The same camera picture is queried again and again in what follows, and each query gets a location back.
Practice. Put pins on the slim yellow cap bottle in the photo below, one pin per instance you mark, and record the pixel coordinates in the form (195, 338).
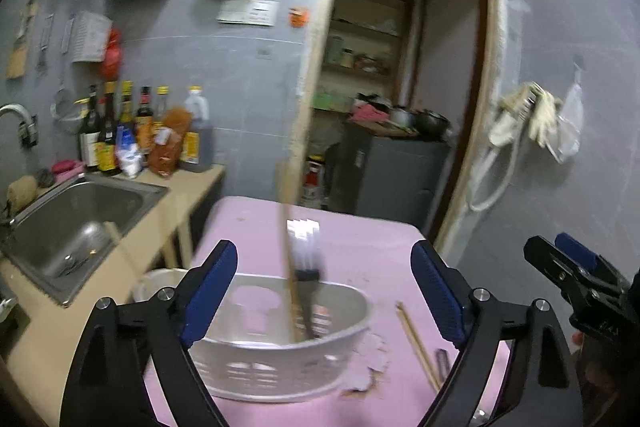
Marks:
(161, 102)

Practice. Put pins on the metal strainer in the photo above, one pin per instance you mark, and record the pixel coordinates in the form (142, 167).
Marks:
(65, 104)

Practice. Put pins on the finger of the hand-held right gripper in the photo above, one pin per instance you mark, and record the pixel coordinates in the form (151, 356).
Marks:
(547, 257)
(575, 249)

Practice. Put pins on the wooden chopstick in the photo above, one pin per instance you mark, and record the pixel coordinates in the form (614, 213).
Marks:
(412, 337)
(286, 227)
(425, 349)

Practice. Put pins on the pink floral tablecloth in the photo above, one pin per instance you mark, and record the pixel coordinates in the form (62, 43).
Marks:
(360, 252)

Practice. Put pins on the pink cloth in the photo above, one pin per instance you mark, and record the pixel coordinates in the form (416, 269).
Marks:
(370, 112)

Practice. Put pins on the yellow cap sauce bottle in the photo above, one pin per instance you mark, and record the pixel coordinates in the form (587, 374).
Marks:
(126, 104)

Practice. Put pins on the cream rubber gloves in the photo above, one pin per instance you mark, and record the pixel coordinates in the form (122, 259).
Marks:
(542, 112)

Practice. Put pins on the green box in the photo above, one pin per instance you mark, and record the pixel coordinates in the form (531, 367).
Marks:
(331, 101)

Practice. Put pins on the white wall box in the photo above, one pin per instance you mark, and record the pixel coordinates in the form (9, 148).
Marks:
(90, 39)

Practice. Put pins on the wooden shelf cabinet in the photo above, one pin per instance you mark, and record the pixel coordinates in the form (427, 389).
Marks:
(365, 52)

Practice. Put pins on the silver pot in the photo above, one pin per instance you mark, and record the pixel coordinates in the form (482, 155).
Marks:
(401, 117)

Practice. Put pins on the dark cooking pot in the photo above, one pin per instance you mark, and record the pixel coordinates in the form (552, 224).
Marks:
(432, 122)

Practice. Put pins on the hanging metal utensil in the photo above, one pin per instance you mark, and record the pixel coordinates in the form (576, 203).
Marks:
(45, 39)

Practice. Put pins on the white plastic utensil holder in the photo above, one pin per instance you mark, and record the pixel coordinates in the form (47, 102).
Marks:
(280, 367)

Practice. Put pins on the metal faucet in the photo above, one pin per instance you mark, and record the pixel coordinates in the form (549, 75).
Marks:
(15, 112)

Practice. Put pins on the metal peeler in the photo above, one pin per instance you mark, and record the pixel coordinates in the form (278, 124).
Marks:
(443, 362)

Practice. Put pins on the red plastic bag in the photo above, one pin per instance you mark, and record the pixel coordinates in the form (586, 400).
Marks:
(112, 57)

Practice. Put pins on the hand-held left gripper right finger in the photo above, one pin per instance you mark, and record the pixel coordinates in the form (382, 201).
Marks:
(440, 297)

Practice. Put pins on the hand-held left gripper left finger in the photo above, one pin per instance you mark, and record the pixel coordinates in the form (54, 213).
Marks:
(210, 297)

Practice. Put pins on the pink sponge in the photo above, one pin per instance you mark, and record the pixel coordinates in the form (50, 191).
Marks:
(69, 169)

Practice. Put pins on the steel sink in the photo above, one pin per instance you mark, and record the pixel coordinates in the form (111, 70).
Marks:
(75, 227)

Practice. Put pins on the wooden counter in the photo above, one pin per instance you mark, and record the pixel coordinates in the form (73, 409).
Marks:
(165, 217)

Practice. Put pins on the large oil jug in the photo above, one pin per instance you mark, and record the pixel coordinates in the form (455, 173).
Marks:
(199, 137)

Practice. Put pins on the white wall socket panel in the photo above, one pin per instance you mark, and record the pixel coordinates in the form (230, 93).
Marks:
(248, 13)

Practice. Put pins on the orange plug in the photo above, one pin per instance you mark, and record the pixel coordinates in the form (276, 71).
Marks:
(299, 17)

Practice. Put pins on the steel wool scrubber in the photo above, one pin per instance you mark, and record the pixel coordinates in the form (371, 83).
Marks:
(44, 177)

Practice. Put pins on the blue white bag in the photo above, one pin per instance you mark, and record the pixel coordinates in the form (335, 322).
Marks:
(128, 154)

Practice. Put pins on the tan loofah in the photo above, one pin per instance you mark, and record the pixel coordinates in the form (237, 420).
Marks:
(21, 193)

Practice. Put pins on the metal fork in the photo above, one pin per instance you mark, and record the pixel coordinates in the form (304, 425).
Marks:
(306, 252)

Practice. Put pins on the grey cabinet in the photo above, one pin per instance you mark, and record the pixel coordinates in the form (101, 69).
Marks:
(390, 177)

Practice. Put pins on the wooden door frame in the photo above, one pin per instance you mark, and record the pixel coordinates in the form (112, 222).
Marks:
(320, 32)

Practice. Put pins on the red white bottle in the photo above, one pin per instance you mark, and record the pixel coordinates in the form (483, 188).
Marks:
(314, 182)

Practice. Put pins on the red label sauce bottle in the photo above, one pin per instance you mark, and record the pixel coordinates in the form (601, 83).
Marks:
(145, 117)

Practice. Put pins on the wooden knife board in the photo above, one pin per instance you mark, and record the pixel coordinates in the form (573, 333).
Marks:
(20, 52)

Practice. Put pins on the dark sauce bottle yellow label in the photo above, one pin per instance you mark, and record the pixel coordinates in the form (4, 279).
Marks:
(107, 142)

